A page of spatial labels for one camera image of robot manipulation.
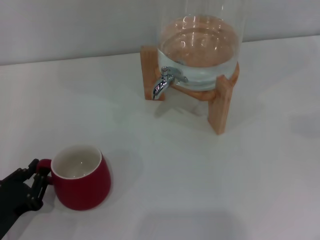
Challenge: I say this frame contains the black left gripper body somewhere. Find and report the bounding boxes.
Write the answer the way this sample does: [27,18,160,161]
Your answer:
[0,174,35,233]

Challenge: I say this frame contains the glass water dispenser jar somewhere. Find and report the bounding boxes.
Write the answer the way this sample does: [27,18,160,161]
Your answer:
[156,0,251,91]

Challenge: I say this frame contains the chrome faucet tap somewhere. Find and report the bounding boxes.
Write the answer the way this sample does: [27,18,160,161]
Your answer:
[151,65,190,101]

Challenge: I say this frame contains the red ceramic cup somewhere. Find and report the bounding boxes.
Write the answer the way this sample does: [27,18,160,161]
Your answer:
[37,144,112,211]

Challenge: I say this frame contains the wooden dispenser stand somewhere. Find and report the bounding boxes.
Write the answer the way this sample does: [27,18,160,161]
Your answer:
[140,45,240,136]

